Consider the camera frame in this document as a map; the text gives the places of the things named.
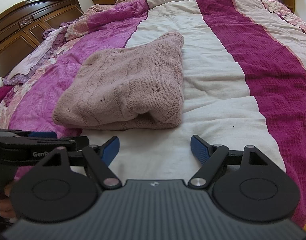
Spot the magenta and white patchwork quilt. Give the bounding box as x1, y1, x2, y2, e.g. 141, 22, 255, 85
0, 0, 306, 230

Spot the lilac floral cloth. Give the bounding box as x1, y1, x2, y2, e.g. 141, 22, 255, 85
3, 22, 80, 85

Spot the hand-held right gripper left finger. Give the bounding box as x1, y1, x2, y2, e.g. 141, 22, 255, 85
34, 136, 123, 190

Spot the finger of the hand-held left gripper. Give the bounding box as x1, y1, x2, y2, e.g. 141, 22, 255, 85
0, 129, 57, 138
25, 136, 90, 152

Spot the maroon cloth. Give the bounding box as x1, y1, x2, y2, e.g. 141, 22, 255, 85
0, 85, 15, 130

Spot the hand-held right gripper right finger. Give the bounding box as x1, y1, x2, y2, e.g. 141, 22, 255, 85
188, 134, 269, 189

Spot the pink knit cardigan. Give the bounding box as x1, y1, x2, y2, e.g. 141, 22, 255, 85
52, 31, 184, 130

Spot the person's left hand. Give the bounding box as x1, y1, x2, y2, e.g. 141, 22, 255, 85
0, 182, 17, 219

